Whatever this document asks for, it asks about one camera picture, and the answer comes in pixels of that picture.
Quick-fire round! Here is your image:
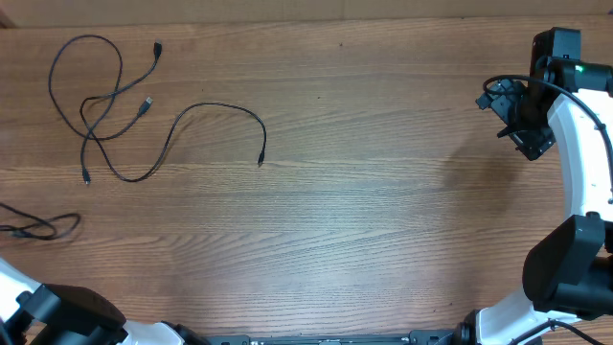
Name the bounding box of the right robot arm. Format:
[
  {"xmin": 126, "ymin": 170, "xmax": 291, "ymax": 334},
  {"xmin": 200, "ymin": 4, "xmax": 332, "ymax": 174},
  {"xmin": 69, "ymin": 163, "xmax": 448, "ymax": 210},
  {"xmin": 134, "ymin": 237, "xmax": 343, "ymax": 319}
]
[{"xmin": 426, "ymin": 27, "xmax": 612, "ymax": 344}]

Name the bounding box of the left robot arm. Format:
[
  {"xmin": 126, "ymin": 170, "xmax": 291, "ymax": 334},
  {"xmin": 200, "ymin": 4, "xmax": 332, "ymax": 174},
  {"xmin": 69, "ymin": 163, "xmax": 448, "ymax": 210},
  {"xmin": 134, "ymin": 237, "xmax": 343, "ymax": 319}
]
[{"xmin": 1, "ymin": 260, "xmax": 208, "ymax": 345}]

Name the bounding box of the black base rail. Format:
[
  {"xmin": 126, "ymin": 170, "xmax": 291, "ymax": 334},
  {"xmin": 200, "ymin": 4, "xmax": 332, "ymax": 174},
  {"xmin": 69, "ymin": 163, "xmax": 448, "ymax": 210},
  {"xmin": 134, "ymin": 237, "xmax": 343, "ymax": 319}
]
[{"xmin": 204, "ymin": 327, "xmax": 477, "ymax": 345}]

